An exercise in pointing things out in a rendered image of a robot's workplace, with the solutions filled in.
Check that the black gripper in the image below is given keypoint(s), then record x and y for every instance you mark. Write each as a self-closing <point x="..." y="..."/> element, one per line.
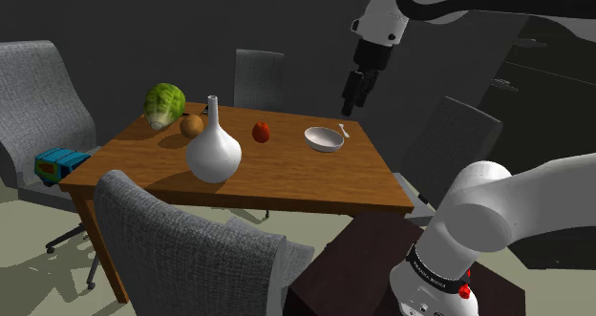
<point x="371" y="56"/>

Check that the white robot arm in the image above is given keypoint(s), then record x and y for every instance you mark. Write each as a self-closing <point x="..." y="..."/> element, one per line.
<point x="479" y="208"/>

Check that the small white spoon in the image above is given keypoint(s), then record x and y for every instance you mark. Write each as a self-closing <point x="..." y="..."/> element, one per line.
<point x="344" y="130"/>

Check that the white bowl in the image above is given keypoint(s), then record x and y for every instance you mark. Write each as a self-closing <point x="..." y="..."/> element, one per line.
<point x="323" y="138"/>

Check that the red apple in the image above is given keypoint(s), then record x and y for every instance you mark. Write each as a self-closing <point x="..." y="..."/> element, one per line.
<point x="260" y="132"/>

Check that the brown wooden table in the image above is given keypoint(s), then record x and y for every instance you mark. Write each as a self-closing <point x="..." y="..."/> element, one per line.
<point x="288" y="170"/>

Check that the small dark object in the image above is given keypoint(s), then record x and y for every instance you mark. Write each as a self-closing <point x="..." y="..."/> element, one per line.
<point x="205" y="110"/>

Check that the white long-necked vase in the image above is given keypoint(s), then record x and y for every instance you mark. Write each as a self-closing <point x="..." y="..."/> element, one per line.
<point x="213" y="152"/>

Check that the brown round fruit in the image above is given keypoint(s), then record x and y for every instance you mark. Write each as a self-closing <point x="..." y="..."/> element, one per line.
<point x="191" y="126"/>

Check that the dark robot stand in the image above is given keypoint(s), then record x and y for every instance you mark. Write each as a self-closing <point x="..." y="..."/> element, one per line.
<point x="354" y="268"/>

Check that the green cabbage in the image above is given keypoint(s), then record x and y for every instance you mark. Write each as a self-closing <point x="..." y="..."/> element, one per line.
<point x="164" y="103"/>

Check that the blue toy truck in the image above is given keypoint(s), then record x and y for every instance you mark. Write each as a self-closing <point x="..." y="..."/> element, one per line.
<point x="58" y="165"/>

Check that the grey fabric office chair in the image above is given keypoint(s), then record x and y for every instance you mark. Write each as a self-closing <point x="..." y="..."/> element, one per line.
<point x="37" y="115"/>

